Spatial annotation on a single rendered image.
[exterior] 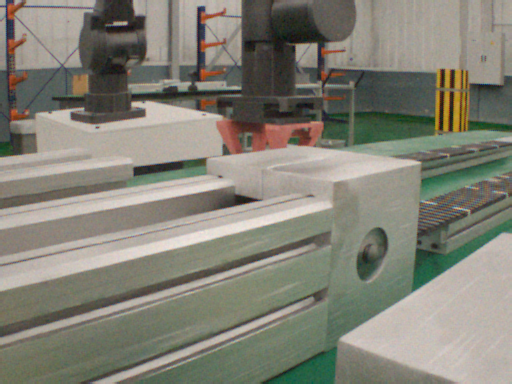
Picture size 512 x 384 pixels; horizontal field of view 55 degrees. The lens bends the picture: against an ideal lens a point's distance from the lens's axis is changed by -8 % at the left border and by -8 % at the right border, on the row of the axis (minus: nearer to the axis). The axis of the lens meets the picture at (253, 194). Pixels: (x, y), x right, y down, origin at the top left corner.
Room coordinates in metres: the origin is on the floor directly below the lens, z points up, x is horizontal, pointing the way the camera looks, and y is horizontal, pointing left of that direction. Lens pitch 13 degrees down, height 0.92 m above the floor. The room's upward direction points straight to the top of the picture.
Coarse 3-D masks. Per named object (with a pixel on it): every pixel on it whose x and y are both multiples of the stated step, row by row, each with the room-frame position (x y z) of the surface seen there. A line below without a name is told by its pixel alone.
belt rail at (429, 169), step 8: (480, 152) 0.91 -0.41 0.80; (488, 152) 0.95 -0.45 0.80; (496, 152) 0.98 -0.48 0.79; (504, 152) 1.00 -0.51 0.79; (440, 160) 0.79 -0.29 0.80; (448, 160) 0.81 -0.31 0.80; (456, 160) 0.85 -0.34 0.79; (464, 160) 0.87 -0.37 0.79; (472, 160) 0.88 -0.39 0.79; (480, 160) 0.91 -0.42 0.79; (488, 160) 0.94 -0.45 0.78; (424, 168) 0.77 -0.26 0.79; (432, 168) 0.78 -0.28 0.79; (440, 168) 0.80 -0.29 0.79; (448, 168) 0.82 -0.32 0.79; (456, 168) 0.84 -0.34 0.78; (424, 176) 0.76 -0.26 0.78
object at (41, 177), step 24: (0, 168) 0.39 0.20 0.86; (24, 168) 0.35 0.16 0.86; (48, 168) 0.35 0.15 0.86; (72, 168) 0.36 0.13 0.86; (96, 168) 0.37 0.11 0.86; (120, 168) 0.38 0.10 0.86; (0, 192) 0.32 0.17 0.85; (24, 192) 0.33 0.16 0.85; (48, 192) 0.35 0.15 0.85; (72, 192) 0.37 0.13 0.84; (96, 192) 0.38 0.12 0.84
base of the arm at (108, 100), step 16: (96, 80) 0.90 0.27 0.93; (112, 80) 0.91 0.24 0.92; (96, 96) 0.90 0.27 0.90; (112, 96) 0.90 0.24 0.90; (128, 96) 0.93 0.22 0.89; (80, 112) 0.91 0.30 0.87; (96, 112) 0.90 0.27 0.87; (112, 112) 0.90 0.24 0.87; (128, 112) 0.92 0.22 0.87; (144, 112) 0.95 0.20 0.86
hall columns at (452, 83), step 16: (448, 0) 6.40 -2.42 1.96; (464, 0) 6.51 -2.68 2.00; (448, 16) 6.40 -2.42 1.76; (464, 16) 6.51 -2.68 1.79; (448, 32) 6.40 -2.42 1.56; (464, 32) 6.51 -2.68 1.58; (448, 48) 6.40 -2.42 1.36; (464, 48) 6.50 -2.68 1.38; (448, 64) 6.40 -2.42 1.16; (464, 64) 6.50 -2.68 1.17; (448, 80) 6.37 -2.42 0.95; (464, 80) 6.38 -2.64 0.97; (448, 96) 6.37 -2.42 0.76; (464, 96) 6.39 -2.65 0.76; (448, 112) 6.36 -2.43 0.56; (464, 112) 6.40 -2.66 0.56; (448, 128) 6.35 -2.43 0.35; (464, 128) 6.42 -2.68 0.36
